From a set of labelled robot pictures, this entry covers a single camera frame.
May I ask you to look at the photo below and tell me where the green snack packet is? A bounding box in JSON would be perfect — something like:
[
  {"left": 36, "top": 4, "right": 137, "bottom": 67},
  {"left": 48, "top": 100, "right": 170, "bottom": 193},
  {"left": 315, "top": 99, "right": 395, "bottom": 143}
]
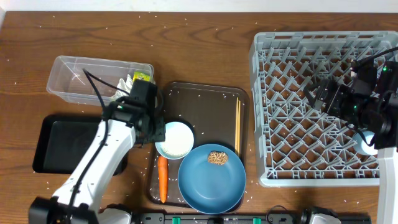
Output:
[{"left": 132, "top": 72, "right": 151, "bottom": 82}]

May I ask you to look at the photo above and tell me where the white wrapper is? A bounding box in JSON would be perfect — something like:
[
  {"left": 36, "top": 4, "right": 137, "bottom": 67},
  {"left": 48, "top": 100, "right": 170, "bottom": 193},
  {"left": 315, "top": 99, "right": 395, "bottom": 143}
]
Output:
[{"left": 111, "top": 75, "right": 133, "bottom": 100}]

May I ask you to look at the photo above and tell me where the black waste tray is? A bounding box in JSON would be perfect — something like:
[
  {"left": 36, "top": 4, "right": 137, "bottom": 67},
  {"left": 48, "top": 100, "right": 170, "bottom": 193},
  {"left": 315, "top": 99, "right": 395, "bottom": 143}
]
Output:
[{"left": 32, "top": 114, "right": 128, "bottom": 177}]

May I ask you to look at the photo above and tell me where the orange carrot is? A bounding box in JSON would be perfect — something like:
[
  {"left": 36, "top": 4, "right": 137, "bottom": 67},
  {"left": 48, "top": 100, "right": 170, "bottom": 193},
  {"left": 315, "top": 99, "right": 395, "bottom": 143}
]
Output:
[{"left": 157, "top": 156, "right": 169, "bottom": 203}]

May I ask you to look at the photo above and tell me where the wooden chopstick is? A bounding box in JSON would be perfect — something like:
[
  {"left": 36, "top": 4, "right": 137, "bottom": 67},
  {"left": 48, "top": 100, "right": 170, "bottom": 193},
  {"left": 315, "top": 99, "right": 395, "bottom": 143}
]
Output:
[
  {"left": 237, "top": 99, "right": 241, "bottom": 157},
  {"left": 234, "top": 97, "right": 239, "bottom": 154}
]

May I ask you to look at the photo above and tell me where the blue plate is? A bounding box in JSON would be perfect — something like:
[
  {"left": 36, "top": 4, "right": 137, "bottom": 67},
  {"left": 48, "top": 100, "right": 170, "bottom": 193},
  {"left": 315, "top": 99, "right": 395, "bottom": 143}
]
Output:
[{"left": 178, "top": 144, "right": 246, "bottom": 214}]

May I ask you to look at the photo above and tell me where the wooden chopstick right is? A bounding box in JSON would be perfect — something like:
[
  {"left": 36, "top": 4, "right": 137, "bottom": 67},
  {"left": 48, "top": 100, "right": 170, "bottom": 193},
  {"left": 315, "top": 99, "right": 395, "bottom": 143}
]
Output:
[{"left": 237, "top": 99, "right": 241, "bottom": 157}]

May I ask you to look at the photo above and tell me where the grey dishwasher rack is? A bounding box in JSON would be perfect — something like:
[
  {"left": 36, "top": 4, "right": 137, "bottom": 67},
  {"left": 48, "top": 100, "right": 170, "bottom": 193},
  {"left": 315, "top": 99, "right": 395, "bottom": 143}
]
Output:
[{"left": 248, "top": 30, "right": 398, "bottom": 188}]

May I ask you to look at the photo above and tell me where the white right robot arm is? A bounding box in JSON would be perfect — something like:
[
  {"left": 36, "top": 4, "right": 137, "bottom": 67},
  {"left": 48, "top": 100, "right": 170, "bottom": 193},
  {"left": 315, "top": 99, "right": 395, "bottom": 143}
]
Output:
[{"left": 303, "top": 57, "right": 397, "bottom": 223}]

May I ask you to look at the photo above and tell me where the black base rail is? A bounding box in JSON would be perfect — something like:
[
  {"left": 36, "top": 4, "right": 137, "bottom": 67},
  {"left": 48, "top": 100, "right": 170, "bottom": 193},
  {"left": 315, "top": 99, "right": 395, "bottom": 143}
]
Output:
[{"left": 99, "top": 203, "right": 373, "bottom": 224}]

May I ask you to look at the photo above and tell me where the light blue rice bowl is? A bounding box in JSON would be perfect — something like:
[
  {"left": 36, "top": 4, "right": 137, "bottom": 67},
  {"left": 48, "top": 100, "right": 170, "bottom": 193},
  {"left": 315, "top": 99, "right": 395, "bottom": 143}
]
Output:
[{"left": 155, "top": 121, "right": 194, "bottom": 160}]

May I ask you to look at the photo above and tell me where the clear plastic bin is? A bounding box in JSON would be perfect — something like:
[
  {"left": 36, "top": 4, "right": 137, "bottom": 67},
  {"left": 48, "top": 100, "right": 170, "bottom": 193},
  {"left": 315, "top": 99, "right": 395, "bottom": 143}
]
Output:
[{"left": 47, "top": 55, "right": 154, "bottom": 106}]

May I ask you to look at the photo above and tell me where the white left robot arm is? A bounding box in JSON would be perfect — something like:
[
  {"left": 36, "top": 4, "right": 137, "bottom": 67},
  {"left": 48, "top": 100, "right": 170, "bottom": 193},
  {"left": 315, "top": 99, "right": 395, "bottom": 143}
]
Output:
[{"left": 28, "top": 80, "right": 165, "bottom": 223}]

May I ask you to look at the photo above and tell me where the wooden chopstick left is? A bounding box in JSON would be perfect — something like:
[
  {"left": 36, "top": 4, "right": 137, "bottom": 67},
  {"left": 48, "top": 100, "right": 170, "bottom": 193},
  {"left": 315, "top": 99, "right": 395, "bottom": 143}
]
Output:
[{"left": 234, "top": 97, "right": 239, "bottom": 154}]

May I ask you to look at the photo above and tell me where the brown food scrap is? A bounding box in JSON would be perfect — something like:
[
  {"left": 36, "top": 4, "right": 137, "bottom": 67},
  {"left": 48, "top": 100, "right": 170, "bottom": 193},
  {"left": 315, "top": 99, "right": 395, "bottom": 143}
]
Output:
[{"left": 207, "top": 151, "right": 228, "bottom": 166}]

